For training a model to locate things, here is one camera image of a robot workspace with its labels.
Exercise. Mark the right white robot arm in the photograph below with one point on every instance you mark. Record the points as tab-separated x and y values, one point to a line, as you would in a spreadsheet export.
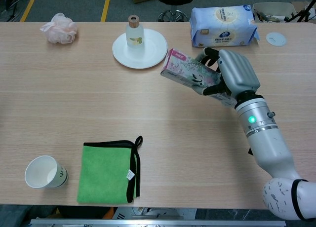
269	143

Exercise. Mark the floral rectangular box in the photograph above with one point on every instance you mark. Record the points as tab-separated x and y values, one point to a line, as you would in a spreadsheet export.
187	69

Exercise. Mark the white open bin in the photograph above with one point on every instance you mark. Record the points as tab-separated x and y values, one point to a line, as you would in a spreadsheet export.
274	8

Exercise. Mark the frosted bottle with wooden cap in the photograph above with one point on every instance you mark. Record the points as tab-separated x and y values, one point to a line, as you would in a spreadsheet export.
134	35

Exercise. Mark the blue tissue pack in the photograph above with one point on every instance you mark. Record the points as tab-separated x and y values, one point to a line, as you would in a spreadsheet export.
222	24

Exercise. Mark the white round lid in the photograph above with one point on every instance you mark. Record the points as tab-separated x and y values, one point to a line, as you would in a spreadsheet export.
276	39

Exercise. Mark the white round plate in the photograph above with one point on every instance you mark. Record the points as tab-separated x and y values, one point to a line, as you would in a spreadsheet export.
153	51

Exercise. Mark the black tripod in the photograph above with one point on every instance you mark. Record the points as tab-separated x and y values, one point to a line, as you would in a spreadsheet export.
304	11

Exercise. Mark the green microfiber cloth black trim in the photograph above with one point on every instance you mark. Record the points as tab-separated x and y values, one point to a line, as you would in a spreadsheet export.
103	175

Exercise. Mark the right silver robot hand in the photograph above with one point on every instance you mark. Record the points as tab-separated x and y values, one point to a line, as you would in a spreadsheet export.
237	71

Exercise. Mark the pink bath pouf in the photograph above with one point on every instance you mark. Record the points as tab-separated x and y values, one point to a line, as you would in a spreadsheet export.
60	29

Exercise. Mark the white paper cup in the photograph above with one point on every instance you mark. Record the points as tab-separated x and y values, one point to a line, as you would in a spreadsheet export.
39	172

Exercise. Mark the aluminium profile rail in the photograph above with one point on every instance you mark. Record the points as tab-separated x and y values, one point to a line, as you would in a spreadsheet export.
158	223

